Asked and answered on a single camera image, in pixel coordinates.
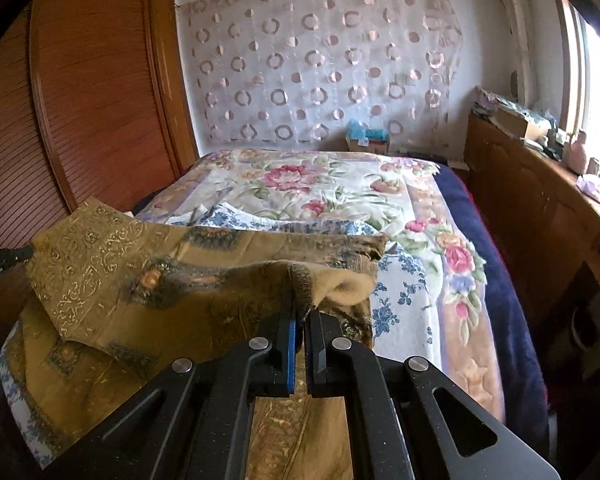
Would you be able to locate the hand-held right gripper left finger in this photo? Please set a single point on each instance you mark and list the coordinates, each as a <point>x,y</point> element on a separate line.
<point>291,355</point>

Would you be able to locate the white plastic bag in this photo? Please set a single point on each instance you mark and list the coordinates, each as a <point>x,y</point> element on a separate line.
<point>591,189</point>

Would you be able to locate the brown patterned garment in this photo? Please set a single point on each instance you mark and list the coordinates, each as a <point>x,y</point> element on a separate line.
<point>130,280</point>

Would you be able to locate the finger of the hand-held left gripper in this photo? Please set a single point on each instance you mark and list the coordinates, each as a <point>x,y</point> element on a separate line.
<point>17,255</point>

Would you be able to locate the stack of folded cloths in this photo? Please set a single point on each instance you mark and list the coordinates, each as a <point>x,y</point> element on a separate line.
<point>487,102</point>

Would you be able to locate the pink bag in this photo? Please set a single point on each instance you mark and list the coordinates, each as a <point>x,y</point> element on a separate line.
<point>576,155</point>

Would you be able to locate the navy blue blanket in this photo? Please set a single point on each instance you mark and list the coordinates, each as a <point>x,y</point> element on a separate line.
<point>505,310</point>

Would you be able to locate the small cardboard box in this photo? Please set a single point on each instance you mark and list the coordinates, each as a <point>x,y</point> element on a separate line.
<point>367,147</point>

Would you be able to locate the open cardboard box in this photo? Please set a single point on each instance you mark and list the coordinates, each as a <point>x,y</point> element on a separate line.
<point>517,122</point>

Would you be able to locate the pink floral blanket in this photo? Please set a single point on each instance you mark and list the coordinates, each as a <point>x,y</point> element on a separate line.
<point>330,180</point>

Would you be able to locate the wooden framed window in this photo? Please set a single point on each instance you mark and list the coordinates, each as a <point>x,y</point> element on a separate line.
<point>595,85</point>

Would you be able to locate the dark wall fixture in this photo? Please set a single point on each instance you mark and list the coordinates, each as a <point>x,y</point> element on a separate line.
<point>513,82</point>

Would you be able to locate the blue plastic bag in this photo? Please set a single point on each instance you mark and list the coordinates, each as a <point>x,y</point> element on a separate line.
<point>367,131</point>

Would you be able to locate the sheer circle-patterned wall curtain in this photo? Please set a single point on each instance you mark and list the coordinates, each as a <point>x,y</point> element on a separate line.
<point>305,60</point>

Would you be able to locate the wooden slatted wardrobe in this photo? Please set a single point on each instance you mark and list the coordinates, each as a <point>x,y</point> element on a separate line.
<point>95,85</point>

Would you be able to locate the pale tied window curtain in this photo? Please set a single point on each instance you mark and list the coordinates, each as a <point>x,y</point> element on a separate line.
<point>517,25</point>

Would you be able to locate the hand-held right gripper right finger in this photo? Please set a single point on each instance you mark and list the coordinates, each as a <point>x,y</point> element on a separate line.
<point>316,360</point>

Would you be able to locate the long wooden cabinet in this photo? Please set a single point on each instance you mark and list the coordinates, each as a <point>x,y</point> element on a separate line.
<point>520,200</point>

